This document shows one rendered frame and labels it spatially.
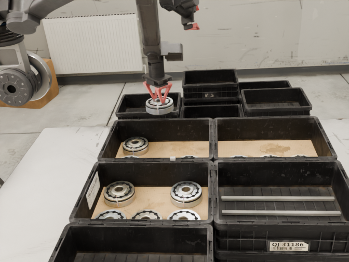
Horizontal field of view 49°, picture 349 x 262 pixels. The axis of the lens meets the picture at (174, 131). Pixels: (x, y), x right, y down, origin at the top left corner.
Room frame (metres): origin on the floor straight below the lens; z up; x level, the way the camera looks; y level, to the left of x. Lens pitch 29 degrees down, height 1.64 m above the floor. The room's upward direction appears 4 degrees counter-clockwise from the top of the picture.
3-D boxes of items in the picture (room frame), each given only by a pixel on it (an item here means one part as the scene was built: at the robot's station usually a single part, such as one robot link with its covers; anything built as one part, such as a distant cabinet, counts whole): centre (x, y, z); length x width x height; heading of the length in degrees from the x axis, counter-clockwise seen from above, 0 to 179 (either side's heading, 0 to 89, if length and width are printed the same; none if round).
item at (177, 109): (2.26, 0.15, 0.37); 0.40 x 0.30 x 0.45; 84
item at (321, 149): (1.17, -0.34, 0.87); 0.40 x 0.30 x 0.11; 83
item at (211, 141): (1.22, 0.06, 0.92); 0.40 x 0.30 x 0.02; 83
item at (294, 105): (2.19, -0.65, 0.37); 0.40 x 0.30 x 0.45; 85
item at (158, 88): (1.29, 0.04, 1.09); 0.07 x 0.07 x 0.09; 39
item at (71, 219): (0.92, 0.10, 0.92); 0.40 x 0.30 x 0.02; 83
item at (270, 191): (0.87, -0.30, 0.87); 0.40 x 0.30 x 0.11; 83
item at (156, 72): (1.30, 0.05, 1.16); 0.10 x 0.07 x 0.07; 39
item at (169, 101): (1.30, 0.05, 1.04); 0.10 x 0.10 x 0.01
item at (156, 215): (0.86, 0.11, 0.86); 0.10 x 0.10 x 0.01
